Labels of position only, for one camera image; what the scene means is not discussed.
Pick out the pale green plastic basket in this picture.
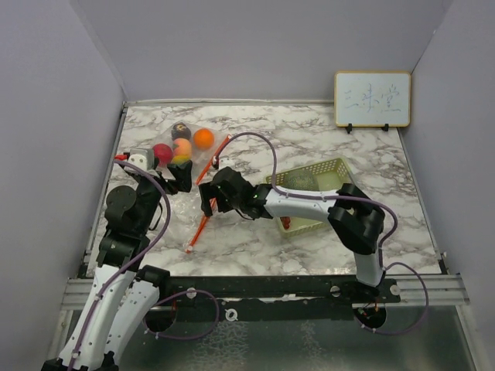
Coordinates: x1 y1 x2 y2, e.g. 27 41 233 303
275 158 357 238

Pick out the small framed whiteboard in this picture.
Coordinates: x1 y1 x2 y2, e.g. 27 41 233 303
334 70 411 131

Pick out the green netted melon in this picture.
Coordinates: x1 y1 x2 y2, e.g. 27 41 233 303
283 172 319 191

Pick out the peach orange pink fruit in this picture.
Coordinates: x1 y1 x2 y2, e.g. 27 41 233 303
172 138 193 157

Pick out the clear zip bag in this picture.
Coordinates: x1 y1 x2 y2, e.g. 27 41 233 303
152 121 230 185
166 185 209 254

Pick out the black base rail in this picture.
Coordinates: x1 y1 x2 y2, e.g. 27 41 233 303
127 273 403 322

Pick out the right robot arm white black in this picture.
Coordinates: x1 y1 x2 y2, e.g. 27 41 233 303
199 167 398 302

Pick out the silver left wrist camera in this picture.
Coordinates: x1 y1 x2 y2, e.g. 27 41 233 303
114 148 155 171

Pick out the clear zip top bag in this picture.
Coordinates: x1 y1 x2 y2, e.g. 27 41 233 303
152 121 230 185

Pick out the yellow green mango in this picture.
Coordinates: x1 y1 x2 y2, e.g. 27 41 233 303
171 155 191 165

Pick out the dark purple plum fruit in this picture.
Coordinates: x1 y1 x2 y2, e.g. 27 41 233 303
171 122 192 141

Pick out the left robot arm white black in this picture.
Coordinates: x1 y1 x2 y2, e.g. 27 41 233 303
43 155 193 370

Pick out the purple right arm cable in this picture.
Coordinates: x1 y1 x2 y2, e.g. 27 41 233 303
216 132 430 335

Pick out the red apple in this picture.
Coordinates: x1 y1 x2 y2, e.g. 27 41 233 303
152 143 174 166

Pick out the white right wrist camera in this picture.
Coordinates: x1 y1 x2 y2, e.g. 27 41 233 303
212 156 234 170

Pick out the red grape bunch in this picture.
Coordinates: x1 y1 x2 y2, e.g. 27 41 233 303
280 216 291 230

